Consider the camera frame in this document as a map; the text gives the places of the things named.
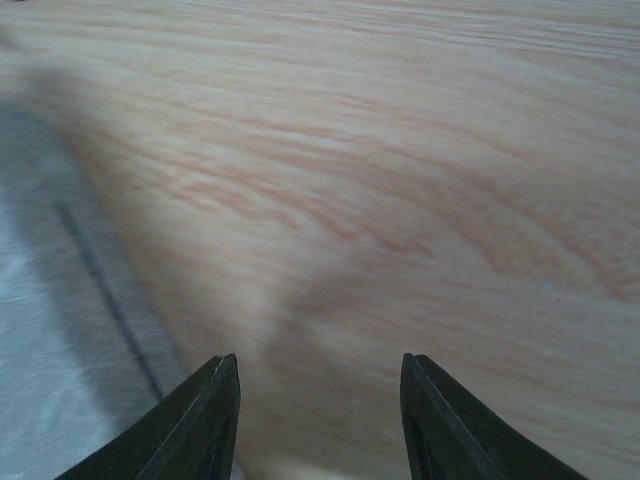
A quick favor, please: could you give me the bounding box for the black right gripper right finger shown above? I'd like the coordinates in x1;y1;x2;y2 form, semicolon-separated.
400;353;585;480

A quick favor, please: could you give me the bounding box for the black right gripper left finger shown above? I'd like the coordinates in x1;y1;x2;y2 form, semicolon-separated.
58;354;241;480

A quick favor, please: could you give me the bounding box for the light blue cleaning cloth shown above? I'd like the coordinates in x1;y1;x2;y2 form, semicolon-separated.
1;102;187;479

